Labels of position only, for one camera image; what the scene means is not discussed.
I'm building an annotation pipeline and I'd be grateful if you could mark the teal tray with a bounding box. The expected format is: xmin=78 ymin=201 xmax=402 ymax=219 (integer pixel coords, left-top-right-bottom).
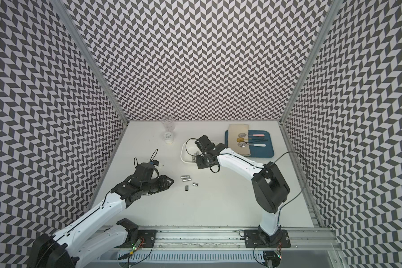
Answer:
xmin=224 ymin=130 xmax=275 ymax=158

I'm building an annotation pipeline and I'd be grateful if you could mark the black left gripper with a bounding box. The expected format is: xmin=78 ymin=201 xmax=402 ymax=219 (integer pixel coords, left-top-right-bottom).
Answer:
xmin=142 ymin=175 xmax=175 ymax=194

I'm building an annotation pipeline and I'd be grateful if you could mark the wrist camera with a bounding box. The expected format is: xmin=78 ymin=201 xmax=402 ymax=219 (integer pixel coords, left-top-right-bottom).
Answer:
xmin=134 ymin=163 xmax=155 ymax=182
xmin=195 ymin=135 xmax=216 ymax=154

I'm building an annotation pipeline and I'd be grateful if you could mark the gold black handled spoon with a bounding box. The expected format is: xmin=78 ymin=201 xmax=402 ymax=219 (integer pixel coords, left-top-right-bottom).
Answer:
xmin=236 ymin=137 xmax=268 ymax=143

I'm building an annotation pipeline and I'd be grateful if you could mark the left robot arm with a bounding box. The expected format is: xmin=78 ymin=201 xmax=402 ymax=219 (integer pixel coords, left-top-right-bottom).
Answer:
xmin=27 ymin=161 xmax=174 ymax=268

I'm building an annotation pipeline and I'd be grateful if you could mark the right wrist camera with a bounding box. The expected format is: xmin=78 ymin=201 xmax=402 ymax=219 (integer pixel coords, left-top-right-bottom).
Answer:
xmin=195 ymin=135 xmax=216 ymax=154

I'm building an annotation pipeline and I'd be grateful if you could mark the beige folded cloth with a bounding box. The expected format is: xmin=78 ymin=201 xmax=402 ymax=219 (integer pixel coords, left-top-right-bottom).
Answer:
xmin=227 ymin=123 xmax=251 ymax=157

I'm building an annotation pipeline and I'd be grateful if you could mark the metal base rail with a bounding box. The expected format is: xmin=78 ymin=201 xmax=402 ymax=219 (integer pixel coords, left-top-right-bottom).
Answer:
xmin=139 ymin=227 xmax=340 ymax=251

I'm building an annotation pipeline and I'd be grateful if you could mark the white handled spoon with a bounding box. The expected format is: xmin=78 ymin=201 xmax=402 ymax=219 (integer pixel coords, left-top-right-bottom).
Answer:
xmin=238 ymin=142 xmax=267 ymax=148

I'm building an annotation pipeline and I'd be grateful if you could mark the pink handled spoon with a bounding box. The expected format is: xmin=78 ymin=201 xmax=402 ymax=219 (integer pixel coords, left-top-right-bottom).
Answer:
xmin=239 ymin=133 xmax=265 ymax=138

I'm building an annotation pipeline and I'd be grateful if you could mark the clear drinking glass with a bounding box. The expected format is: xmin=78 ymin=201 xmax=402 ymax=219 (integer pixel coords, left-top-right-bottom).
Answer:
xmin=161 ymin=116 xmax=175 ymax=132

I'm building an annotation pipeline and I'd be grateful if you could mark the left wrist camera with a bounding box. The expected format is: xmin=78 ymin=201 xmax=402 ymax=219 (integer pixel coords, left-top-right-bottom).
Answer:
xmin=134 ymin=163 xmax=155 ymax=182

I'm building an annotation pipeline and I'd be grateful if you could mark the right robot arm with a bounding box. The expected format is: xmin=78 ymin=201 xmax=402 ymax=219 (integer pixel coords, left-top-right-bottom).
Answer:
xmin=195 ymin=135 xmax=290 ymax=246

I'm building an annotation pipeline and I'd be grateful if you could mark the white plastic storage box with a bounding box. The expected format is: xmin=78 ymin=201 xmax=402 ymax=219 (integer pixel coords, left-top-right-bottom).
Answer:
xmin=180 ymin=139 xmax=201 ymax=164

